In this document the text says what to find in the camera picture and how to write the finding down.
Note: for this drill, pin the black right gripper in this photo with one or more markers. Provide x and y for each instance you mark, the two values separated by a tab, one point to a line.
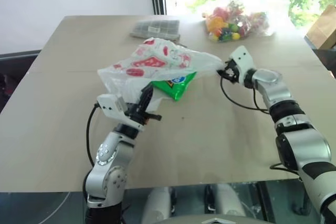
232	73

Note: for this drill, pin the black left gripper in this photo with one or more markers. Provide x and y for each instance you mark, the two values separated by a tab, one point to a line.
137	116

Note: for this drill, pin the white red-printed plastic bag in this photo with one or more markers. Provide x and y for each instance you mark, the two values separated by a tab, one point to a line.
157	58

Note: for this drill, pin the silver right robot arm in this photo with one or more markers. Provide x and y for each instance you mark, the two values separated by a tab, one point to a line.
296	140

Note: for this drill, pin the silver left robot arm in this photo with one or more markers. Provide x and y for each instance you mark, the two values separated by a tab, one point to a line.
110	161

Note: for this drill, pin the clear bag of colourful toys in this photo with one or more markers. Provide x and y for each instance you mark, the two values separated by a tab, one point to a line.
233	24

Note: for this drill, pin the green snack packet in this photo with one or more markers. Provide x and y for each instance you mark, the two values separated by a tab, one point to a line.
176	85

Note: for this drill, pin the grey flat packet stack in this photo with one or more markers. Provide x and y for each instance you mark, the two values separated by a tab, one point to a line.
156	28

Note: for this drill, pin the brown cardboard box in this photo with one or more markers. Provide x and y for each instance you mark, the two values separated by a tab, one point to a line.
323	30

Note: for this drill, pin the grey rounded robot leg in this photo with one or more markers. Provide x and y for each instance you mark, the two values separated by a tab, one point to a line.
157	205

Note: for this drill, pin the silver robot torso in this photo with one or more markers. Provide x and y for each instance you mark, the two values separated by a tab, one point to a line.
212	220

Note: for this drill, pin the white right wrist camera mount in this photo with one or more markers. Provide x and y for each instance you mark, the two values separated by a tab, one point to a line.
242	58

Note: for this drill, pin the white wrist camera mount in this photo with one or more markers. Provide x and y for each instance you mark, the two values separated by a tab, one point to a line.
111	104
242	58

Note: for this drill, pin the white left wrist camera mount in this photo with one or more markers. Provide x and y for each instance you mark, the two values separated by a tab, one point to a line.
111	104

